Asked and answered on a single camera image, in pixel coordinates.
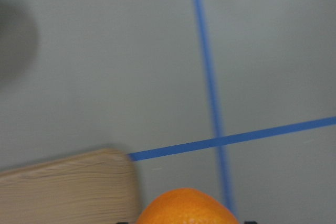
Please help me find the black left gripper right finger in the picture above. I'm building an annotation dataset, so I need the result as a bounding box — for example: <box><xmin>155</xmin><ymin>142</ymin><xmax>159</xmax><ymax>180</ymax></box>
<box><xmin>244</xmin><ymin>220</ymin><xmax>257</xmax><ymax>224</ymax></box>

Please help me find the orange fruit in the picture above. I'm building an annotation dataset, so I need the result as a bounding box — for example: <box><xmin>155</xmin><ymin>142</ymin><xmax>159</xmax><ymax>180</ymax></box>
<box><xmin>136</xmin><ymin>188</ymin><xmax>239</xmax><ymax>223</ymax></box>

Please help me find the brown wooden cutting board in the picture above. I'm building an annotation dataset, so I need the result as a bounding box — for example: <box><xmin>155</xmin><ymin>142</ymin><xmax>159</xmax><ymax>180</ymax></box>
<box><xmin>1</xmin><ymin>148</ymin><xmax>141</xmax><ymax>223</ymax></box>

